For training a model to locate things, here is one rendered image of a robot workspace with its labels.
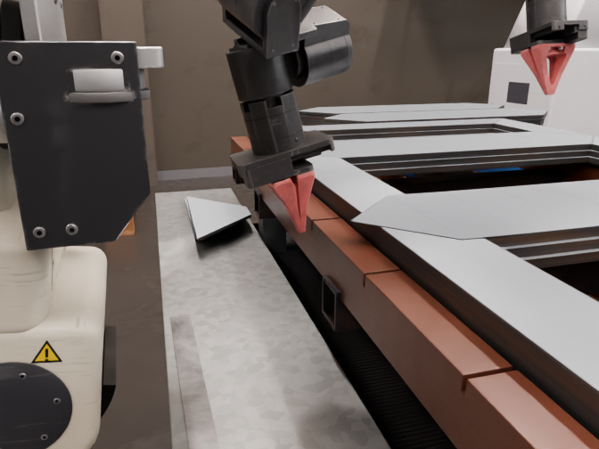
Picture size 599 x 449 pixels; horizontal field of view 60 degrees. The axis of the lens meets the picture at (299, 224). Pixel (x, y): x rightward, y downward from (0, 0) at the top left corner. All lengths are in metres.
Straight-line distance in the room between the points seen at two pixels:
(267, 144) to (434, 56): 4.71
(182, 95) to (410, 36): 2.10
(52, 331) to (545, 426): 0.40
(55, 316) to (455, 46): 4.98
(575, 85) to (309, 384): 3.61
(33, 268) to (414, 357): 0.33
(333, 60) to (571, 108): 3.56
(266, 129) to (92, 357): 0.27
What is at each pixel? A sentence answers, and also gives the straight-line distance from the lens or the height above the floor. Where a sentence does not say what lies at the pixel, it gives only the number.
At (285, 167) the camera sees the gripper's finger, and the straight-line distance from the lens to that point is 0.53.
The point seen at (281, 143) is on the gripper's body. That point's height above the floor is 0.95.
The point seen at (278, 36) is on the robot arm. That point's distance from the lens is 0.49.
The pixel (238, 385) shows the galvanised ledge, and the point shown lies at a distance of 0.62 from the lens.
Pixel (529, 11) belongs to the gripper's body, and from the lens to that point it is 0.94.
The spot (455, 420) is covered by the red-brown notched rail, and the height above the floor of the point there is 0.79.
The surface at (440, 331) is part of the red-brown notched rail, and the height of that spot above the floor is 0.83.
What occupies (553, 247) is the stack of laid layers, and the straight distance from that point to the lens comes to 0.63.
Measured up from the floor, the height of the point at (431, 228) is 0.85.
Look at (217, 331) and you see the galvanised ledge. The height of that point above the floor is 0.68.
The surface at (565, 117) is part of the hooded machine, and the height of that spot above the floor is 0.60.
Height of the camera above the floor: 1.04
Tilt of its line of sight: 19 degrees down
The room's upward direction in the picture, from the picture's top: straight up
